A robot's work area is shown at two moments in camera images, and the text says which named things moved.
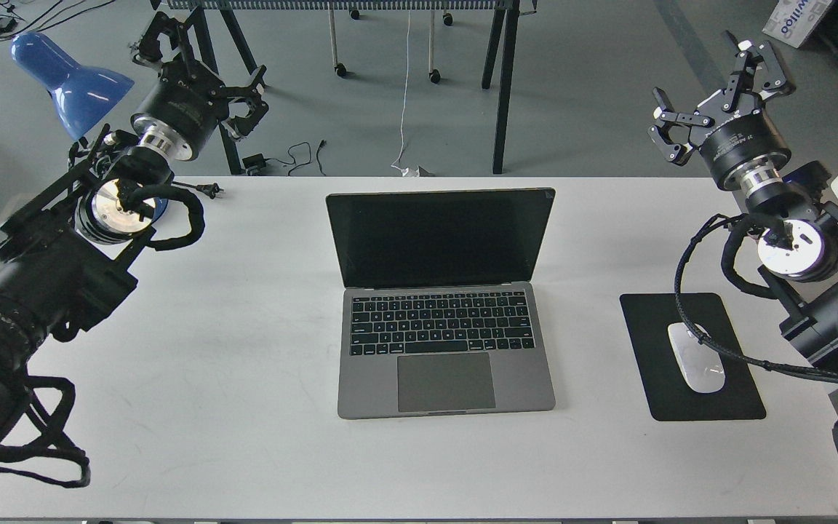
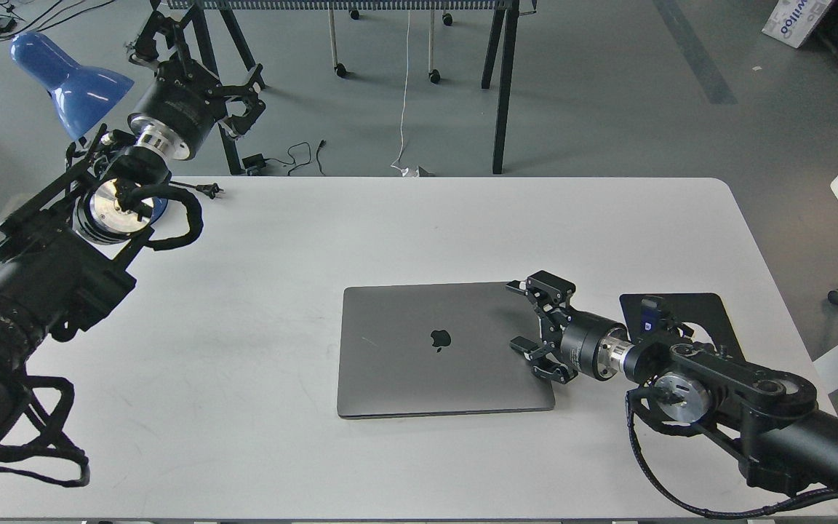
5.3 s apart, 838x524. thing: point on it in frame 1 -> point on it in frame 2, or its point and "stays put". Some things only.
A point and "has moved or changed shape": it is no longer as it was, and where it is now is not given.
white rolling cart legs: x=340 y=70 stays put
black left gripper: x=190 y=102 stays put
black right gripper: x=744 y=149 -> x=593 y=344
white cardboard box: x=791 y=21 stays put
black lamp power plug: x=211 y=189 stays put
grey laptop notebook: x=441 y=314 has moved or changed shape
